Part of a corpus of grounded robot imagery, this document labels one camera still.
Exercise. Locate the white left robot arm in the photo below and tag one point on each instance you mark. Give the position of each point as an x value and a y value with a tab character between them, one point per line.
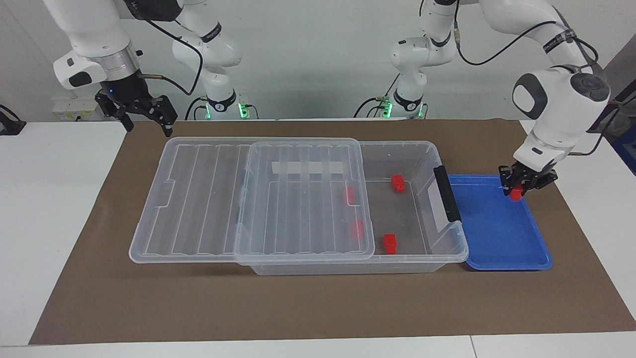
556	104

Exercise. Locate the clear ribbed plastic box lid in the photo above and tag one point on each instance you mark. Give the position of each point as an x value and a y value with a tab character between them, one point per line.
198	209

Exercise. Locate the brown paper table mat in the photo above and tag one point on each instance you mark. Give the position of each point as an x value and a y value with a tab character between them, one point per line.
318	308

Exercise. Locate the blue plastic tray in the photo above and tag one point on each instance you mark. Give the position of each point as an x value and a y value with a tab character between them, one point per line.
497	233

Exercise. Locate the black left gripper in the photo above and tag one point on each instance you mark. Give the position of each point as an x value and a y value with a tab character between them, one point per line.
529	173

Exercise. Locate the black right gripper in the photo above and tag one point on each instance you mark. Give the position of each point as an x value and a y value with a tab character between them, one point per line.
124	92

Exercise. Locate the red block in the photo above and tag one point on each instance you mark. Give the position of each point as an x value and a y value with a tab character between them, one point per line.
350	195
390	243
397	183
516	193
357	228

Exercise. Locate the white wall power socket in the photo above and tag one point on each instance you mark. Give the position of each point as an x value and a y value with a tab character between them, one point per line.
69	107

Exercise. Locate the black tripod stand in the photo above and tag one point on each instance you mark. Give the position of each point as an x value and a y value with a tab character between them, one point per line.
623	95

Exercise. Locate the clear plastic storage box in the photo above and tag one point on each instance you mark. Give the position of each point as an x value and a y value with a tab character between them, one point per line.
348	268

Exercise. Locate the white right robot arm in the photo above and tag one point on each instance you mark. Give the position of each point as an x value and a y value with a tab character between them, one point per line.
94	30

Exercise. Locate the blue crate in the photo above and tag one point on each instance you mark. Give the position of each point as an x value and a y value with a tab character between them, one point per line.
627	149

